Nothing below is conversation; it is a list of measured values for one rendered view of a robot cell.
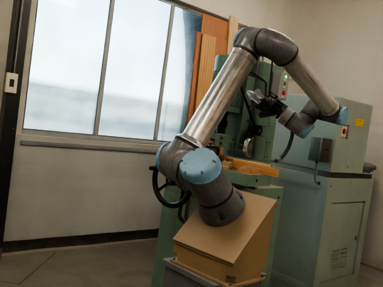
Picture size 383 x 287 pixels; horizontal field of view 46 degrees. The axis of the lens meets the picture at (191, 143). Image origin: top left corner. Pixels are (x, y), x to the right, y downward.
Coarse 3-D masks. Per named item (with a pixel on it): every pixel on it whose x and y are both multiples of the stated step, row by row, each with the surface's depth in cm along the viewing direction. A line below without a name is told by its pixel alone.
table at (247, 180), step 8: (232, 168) 243; (232, 176) 228; (240, 176) 225; (248, 176) 222; (256, 176) 227; (264, 176) 232; (240, 184) 225; (248, 184) 223; (256, 184) 228; (264, 184) 234
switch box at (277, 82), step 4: (276, 72) 264; (280, 72) 263; (284, 72) 265; (272, 76) 266; (276, 76) 264; (280, 76) 262; (284, 76) 265; (288, 76) 268; (272, 80) 266; (276, 80) 264; (280, 80) 263; (284, 80) 266; (288, 80) 269; (272, 84) 266; (276, 84) 264; (280, 84) 263; (272, 88) 266; (276, 88) 264; (280, 88) 264; (284, 88) 267; (272, 92) 265; (276, 92) 264; (280, 92) 264; (280, 96) 265; (284, 96) 268
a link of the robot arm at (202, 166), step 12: (192, 156) 171; (204, 156) 168; (216, 156) 167; (180, 168) 168; (192, 168) 166; (204, 168) 164; (216, 168) 165; (180, 180) 174; (192, 180) 165; (204, 180) 164; (216, 180) 166; (228, 180) 172; (192, 192) 173; (204, 192) 167; (216, 192) 168; (228, 192) 172; (204, 204) 173
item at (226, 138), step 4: (212, 136) 253; (216, 136) 251; (220, 136) 250; (224, 136) 252; (228, 136) 255; (232, 136) 258; (212, 140) 253; (216, 140) 251; (220, 140) 250; (224, 140) 253; (228, 140) 256; (212, 144) 252; (216, 144) 251; (220, 144) 251; (224, 144) 253; (228, 144) 256
